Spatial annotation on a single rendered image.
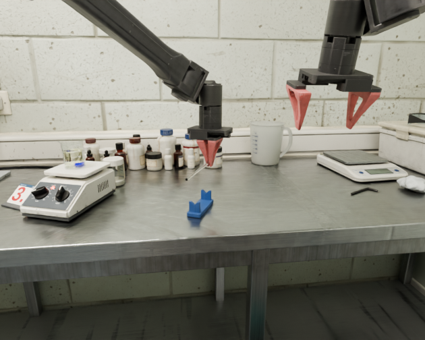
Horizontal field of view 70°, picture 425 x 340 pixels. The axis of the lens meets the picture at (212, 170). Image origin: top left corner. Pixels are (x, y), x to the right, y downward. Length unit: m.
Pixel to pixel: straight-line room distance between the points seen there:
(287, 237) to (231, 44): 0.82
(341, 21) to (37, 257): 0.66
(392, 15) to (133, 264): 0.62
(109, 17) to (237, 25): 0.76
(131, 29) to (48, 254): 0.44
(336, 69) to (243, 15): 0.78
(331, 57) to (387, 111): 1.02
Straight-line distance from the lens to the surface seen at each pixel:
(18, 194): 0.93
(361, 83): 0.56
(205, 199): 0.78
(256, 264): 0.72
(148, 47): 0.62
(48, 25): 1.31
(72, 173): 0.81
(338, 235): 0.72
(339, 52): 0.54
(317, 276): 1.69
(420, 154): 1.23
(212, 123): 0.74
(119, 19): 0.58
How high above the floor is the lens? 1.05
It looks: 16 degrees down
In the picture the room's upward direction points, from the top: straight up
